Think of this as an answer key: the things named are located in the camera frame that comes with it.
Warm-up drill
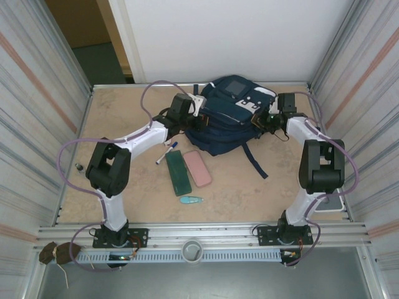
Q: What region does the navy blue backpack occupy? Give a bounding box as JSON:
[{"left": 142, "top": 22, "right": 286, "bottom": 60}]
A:
[{"left": 184, "top": 74, "right": 278, "bottom": 179}]

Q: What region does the white marker blue cap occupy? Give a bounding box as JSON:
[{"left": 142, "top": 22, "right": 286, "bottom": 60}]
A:
[{"left": 155, "top": 141, "right": 178, "bottom": 166}]

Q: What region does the pink pencil case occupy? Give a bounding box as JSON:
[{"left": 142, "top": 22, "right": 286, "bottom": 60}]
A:
[{"left": 183, "top": 150, "right": 213, "bottom": 188}]

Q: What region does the green pencil case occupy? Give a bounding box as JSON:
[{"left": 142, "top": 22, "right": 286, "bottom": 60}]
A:
[{"left": 165, "top": 149, "right": 192, "bottom": 197}]

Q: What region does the teal correction tape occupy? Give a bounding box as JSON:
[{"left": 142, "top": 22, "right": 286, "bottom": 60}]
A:
[{"left": 180, "top": 195, "right": 205, "bottom": 206}]

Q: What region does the brown wooden door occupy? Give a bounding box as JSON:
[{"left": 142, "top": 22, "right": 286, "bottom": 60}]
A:
[{"left": 45, "top": 0, "right": 132, "bottom": 76}]

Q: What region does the small circuit board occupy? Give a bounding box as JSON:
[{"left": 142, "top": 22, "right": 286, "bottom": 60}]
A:
[
  {"left": 107, "top": 254, "right": 138, "bottom": 262},
  {"left": 279, "top": 249, "right": 302, "bottom": 267}
]

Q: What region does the grey round cup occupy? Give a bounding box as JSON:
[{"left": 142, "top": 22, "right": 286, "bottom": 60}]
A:
[{"left": 181, "top": 239, "right": 204, "bottom": 265}]

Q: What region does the brown cloth bundle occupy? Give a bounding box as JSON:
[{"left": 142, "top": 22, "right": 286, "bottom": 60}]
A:
[{"left": 39, "top": 241, "right": 82, "bottom": 265}]

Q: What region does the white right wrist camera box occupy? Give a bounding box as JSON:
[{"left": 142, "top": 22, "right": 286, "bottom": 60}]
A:
[{"left": 267, "top": 98, "right": 282, "bottom": 115}]

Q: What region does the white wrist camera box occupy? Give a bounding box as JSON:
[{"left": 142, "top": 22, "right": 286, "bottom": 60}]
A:
[
  {"left": 188, "top": 94, "right": 209, "bottom": 118},
  {"left": 267, "top": 98, "right": 282, "bottom": 115}
]

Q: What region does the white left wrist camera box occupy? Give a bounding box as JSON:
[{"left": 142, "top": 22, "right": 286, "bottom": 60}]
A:
[{"left": 188, "top": 94, "right": 209, "bottom": 118}]

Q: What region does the aluminium table edge rail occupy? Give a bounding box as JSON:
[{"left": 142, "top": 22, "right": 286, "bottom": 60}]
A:
[{"left": 92, "top": 81, "right": 312, "bottom": 91}]

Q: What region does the white door frame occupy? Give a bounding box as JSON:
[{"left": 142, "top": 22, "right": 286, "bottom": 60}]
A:
[{"left": 107, "top": 0, "right": 147, "bottom": 84}]

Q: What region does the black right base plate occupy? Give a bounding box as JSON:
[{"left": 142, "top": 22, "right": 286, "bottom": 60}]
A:
[{"left": 256, "top": 225, "right": 314, "bottom": 247}]

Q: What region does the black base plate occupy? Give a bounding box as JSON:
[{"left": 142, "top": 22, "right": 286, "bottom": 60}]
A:
[
  {"left": 256, "top": 225, "right": 314, "bottom": 247},
  {"left": 92, "top": 227, "right": 149, "bottom": 249}
]

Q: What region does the aluminium mounting rail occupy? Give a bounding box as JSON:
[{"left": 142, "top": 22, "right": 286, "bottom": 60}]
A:
[{"left": 36, "top": 221, "right": 373, "bottom": 250}]

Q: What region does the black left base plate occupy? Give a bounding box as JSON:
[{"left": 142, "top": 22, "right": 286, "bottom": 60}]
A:
[{"left": 92, "top": 227, "right": 149, "bottom": 249}]

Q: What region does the slotted grey cable duct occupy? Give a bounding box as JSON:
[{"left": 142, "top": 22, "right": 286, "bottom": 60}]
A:
[{"left": 75, "top": 250, "right": 283, "bottom": 263}]

